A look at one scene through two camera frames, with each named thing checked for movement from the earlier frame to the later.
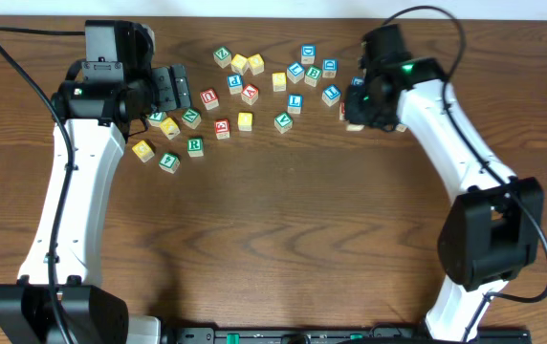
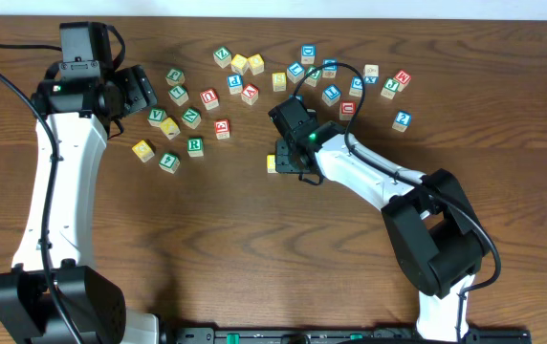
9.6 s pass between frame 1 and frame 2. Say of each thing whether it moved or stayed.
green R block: stayed
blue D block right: stayed
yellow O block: moved
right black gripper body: moved
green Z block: stayed
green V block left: stayed
